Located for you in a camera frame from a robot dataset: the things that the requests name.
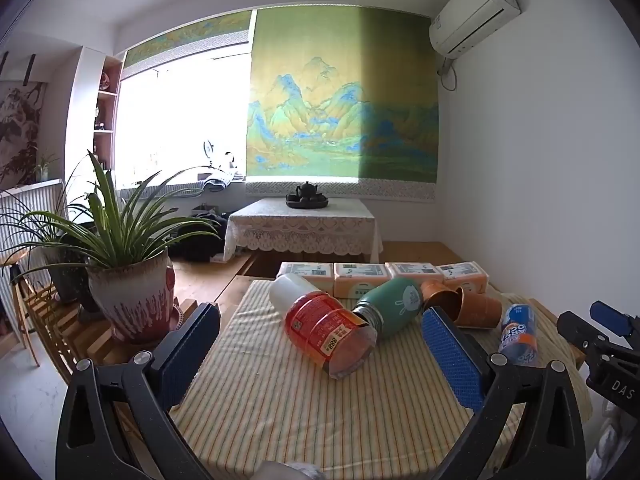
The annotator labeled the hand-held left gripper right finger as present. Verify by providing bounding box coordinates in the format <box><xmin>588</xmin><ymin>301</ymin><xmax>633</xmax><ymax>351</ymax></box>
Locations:
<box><xmin>421</xmin><ymin>306</ymin><xmax>587</xmax><ymax>480</ymax></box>

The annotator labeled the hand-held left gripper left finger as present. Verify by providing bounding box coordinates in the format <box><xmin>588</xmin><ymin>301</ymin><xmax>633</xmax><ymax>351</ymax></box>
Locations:
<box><xmin>56</xmin><ymin>302</ymin><xmax>222</xmax><ymax>480</ymax></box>

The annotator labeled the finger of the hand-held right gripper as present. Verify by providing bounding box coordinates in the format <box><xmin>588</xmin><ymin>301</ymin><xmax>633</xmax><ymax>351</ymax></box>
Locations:
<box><xmin>556</xmin><ymin>311</ymin><xmax>607</xmax><ymax>356</ymax></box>
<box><xmin>589</xmin><ymin>301</ymin><xmax>640</xmax><ymax>340</ymax></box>

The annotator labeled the brown ribbed cup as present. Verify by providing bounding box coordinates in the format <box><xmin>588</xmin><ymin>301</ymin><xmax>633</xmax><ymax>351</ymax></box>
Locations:
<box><xmin>421</xmin><ymin>281</ymin><xmax>467</xmax><ymax>325</ymax></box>

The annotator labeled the orange ribbed cup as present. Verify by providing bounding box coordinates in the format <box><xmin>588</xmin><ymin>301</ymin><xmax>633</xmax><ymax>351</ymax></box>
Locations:
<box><xmin>456</xmin><ymin>286</ymin><xmax>503</xmax><ymax>330</ymax></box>

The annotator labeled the blue orange drink bottle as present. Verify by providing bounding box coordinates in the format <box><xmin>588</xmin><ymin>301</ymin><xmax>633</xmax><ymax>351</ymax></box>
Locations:
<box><xmin>497</xmin><ymin>303</ymin><xmax>540</xmax><ymax>367</ymax></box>

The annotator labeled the teal thermos bottle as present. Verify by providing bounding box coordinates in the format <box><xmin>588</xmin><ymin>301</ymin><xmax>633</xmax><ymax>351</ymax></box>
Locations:
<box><xmin>352</xmin><ymin>277</ymin><xmax>425</xmax><ymax>342</ymax></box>

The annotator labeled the spider plant in pink pot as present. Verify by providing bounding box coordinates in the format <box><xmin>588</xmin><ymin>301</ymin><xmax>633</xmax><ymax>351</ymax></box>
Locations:
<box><xmin>0</xmin><ymin>149</ymin><xmax>224</xmax><ymax>346</ymax></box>

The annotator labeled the orange tissue pack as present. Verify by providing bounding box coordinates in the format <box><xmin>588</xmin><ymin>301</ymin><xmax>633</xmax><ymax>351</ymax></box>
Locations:
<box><xmin>385</xmin><ymin>262</ymin><xmax>444</xmax><ymax>287</ymax></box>
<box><xmin>333</xmin><ymin>262</ymin><xmax>391</xmax><ymax>297</ymax></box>
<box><xmin>440</xmin><ymin>261</ymin><xmax>490</xmax><ymax>294</ymax></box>
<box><xmin>277</xmin><ymin>262</ymin><xmax>335</xmax><ymax>294</ymax></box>

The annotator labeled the wooden plant stand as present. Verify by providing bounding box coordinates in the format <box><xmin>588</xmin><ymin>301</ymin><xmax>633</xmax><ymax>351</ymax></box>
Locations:
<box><xmin>19</xmin><ymin>280</ymin><xmax>202</xmax><ymax>393</ymax></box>

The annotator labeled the dark bag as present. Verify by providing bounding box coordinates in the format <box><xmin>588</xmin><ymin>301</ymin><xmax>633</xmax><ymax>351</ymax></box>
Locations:
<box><xmin>169</xmin><ymin>212</ymin><xmax>227</xmax><ymax>263</ymax></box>

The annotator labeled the striped yellow tablecloth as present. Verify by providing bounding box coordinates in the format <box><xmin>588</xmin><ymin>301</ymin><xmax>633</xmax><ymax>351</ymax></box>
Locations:
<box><xmin>169</xmin><ymin>277</ymin><xmax>594</xmax><ymax>480</ymax></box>

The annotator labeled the orange plastic jar white lid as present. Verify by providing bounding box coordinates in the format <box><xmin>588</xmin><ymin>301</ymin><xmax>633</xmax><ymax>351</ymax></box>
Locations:
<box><xmin>269</xmin><ymin>273</ymin><xmax>379</xmax><ymax>380</ymax></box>

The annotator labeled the plant in dark pot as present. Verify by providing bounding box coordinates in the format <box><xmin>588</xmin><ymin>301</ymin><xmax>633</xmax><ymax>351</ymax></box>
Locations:
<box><xmin>30</xmin><ymin>195</ymin><xmax>101</xmax><ymax>311</ymax></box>

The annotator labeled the white fuzzy cloth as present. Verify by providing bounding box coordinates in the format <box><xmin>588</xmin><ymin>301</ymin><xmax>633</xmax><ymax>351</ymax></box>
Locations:
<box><xmin>259</xmin><ymin>461</ymin><xmax>327</xmax><ymax>480</ymax></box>

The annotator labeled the low table with lace cloth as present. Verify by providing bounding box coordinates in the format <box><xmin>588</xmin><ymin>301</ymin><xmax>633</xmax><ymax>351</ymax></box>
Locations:
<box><xmin>223</xmin><ymin>198</ymin><xmax>384</xmax><ymax>264</ymax></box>

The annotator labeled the wooden stool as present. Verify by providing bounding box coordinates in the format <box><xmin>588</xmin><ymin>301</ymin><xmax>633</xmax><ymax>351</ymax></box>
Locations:
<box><xmin>0</xmin><ymin>254</ymin><xmax>42</xmax><ymax>367</ymax></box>

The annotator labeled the pile of clothes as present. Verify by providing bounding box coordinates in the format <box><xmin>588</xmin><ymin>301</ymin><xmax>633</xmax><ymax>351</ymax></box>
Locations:
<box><xmin>196</xmin><ymin>164</ymin><xmax>246</xmax><ymax>194</ymax></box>

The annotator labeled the dark tea tray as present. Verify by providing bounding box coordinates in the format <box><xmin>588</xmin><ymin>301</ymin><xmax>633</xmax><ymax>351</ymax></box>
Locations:
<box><xmin>285</xmin><ymin>192</ymin><xmax>330</xmax><ymax>210</ymax></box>

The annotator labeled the dark potted plant behind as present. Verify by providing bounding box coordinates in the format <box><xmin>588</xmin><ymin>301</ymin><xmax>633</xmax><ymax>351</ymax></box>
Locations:
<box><xmin>0</xmin><ymin>178</ymin><xmax>69</xmax><ymax>311</ymax></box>

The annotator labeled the small green potted plant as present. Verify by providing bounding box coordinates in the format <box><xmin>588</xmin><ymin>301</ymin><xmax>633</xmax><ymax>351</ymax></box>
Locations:
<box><xmin>34</xmin><ymin>152</ymin><xmax>60</xmax><ymax>182</ymax></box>

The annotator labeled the green landscape roller blind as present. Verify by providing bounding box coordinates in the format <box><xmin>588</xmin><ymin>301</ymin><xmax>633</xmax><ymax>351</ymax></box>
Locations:
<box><xmin>244</xmin><ymin>7</ymin><xmax>441</xmax><ymax>204</ymax></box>

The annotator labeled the rolled-up landscape blind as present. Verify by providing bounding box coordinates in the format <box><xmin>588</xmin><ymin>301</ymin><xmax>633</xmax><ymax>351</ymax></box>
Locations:
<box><xmin>122</xmin><ymin>9</ymin><xmax>254</xmax><ymax>69</ymax></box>

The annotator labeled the white air conditioner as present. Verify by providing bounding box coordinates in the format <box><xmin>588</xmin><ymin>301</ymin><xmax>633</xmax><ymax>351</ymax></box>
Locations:
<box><xmin>428</xmin><ymin>0</ymin><xmax>522</xmax><ymax>57</ymax></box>

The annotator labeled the white wall shelf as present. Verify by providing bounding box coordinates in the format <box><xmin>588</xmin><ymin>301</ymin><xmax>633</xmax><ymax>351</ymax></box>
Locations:
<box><xmin>67</xmin><ymin>45</ymin><xmax>124</xmax><ymax>187</ymax></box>

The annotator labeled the ink painting wall scroll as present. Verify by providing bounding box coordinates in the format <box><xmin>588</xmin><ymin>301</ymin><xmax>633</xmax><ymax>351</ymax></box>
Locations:
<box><xmin>0</xmin><ymin>79</ymin><xmax>49</xmax><ymax>187</ymax></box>

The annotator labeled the air conditioner cable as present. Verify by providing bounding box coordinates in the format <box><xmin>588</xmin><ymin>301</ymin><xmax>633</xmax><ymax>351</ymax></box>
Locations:
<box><xmin>437</xmin><ymin>55</ymin><xmax>459</xmax><ymax>92</ymax></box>

